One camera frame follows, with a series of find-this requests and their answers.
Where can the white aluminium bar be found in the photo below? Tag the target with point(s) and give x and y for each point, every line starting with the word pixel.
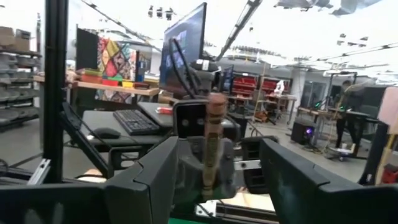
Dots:
pixel 38 172

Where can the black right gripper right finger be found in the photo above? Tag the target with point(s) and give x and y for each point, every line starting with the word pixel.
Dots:
pixel 298 199

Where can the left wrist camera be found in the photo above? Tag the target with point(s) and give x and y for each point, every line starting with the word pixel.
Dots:
pixel 189 119

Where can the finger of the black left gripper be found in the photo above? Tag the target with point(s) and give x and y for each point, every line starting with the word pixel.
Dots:
pixel 252 149
pixel 191 168

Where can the black keyboard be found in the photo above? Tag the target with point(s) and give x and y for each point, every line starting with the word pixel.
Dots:
pixel 135 122

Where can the black vertical frame post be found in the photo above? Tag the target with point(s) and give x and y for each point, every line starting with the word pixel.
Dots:
pixel 56 93
pixel 374 155

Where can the black computer tower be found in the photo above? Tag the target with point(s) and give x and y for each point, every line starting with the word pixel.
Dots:
pixel 300 133

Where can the colourful patterned panel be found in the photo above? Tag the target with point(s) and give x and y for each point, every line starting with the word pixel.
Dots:
pixel 115 62

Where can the red plastic bin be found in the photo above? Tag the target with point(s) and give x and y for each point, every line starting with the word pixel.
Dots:
pixel 110 82
pixel 91 78

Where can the black computer mouse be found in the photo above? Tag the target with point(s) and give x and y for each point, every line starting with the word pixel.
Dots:
pixel 105 133

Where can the red tool case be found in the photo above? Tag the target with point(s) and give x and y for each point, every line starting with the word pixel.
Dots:
pixel 390 174

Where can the pink curtain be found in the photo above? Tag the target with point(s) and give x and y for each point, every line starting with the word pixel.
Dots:
pixel 390 109

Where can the red shelf racks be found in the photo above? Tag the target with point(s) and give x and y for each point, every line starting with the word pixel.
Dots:
pixel 242 85

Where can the yellow plastic bin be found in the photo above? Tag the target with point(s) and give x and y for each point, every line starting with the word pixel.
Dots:
pixel 128 84

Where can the person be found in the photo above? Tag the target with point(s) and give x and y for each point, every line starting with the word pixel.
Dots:
pixel 343 118

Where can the red white small item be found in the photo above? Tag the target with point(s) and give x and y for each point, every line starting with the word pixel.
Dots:
pixel 163 110

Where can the grey shelving unit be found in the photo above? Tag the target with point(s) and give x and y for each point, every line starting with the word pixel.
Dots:
pixel 18 77

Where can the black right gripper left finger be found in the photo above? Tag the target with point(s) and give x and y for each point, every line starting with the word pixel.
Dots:
pixel 146 193

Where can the computer monitor blue screen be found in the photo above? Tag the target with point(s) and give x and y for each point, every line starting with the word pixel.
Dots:
pixel 183 46

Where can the cardboard box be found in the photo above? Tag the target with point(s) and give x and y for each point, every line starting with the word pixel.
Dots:
pixel 15 39

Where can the wooden shelf board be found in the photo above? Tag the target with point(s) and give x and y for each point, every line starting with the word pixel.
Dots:
pixel 124 89

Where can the brown crayon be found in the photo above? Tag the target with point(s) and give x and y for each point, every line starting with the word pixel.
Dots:
pixel 214 140

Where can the wooden table border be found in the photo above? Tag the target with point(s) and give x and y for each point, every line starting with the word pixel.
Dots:
pixel 248 200

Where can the black frame strut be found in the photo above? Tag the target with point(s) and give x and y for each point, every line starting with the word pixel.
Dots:
pixel 87 146

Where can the black overhead bar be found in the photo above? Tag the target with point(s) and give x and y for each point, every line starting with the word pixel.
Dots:
pixel 239 26

